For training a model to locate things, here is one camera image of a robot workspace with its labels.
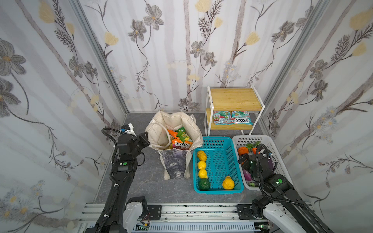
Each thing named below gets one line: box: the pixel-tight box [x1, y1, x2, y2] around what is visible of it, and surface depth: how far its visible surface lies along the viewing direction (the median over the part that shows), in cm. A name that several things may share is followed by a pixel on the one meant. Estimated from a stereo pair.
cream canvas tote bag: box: [144, 110, 204, 181], surface depth 83 cm
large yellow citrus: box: [222, 175, 235, 191], surface depth 80 cm
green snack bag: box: [176, 126, 193, 143], surface depth 92 cm
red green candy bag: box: [213, 111, 234, 126], surface depth 95 cm
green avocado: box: [198, 178, 211, 191], surface depth 81 cm
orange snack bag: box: [171, 138, 193, 150], surface depth 88 cm
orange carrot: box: [167, 129, 179, 139], surface depth 92 cm
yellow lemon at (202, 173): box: [198, 168, 208, 179], surface depth 86 cm
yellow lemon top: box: [197, 150, 207, 162], surface depth 92 cm
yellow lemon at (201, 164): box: [197, 160, 207, 169], surface depth 89 cm
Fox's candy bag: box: [231, 110, 254, 126], surface depth 95 cm
